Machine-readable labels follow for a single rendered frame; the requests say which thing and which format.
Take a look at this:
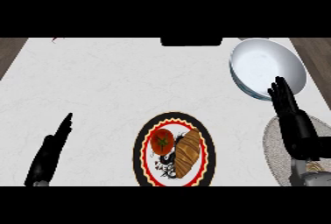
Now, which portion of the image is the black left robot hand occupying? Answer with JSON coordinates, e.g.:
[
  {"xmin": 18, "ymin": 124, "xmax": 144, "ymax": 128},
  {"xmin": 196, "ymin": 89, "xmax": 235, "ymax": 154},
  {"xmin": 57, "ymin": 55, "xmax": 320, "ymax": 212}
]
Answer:
[{"xmin": 24, "ymin": 112, "xmax": 74, "ymax": 187}]

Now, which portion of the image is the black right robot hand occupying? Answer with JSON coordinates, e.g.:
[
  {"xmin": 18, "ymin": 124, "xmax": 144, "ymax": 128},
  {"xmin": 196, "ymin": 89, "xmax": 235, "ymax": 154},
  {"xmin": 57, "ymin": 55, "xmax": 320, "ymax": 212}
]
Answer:
[{"xmin": 266, "ymin": 75, "xmax": 331, "ymax": 162}]

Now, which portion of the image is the red tomato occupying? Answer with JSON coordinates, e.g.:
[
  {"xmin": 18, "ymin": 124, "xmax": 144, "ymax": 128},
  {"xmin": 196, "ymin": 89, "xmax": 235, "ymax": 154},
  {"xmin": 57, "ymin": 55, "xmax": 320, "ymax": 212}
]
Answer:
[{"xmin": 150, "ymin": 128, "xmax": 176, "ymax": 157}]

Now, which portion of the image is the white bowl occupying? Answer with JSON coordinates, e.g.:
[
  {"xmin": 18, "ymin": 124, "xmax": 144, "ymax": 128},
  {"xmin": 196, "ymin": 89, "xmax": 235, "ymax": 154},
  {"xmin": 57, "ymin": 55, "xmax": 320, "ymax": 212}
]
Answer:
[{"xmin": 228, "ymin": 38, "xmax": 308, "ymax": 102}]

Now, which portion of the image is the black appliance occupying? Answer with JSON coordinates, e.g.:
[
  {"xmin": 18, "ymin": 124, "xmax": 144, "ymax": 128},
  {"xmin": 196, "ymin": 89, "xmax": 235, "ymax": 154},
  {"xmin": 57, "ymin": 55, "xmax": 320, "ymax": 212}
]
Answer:
[{"xmin": 160, "ymin": 37, "xmax": 224, "ymax": 47}]

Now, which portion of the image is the brown croissant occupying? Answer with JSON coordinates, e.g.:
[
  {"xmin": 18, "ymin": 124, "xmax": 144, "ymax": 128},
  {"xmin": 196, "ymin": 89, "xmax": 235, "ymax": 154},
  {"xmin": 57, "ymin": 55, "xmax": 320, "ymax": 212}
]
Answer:
[{"xmin": 173, "ymin": 127, "xmax": 203, "ymax": 179}]

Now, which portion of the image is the black red patterned plate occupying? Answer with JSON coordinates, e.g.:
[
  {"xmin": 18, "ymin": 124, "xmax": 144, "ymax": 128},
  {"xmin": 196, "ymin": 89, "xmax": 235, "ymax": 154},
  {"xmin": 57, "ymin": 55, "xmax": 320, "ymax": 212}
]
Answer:
[{"xmin": 132, "ymin": 111, "xmax": 218, "ymax": 187}]

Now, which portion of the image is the grey round placemat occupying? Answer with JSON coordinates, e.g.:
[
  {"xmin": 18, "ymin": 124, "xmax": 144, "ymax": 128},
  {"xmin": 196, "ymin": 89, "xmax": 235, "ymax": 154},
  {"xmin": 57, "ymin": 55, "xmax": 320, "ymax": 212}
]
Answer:
[{"xmin": 264, "ymin": 114, "xmax": 331, "ymax": 187}]

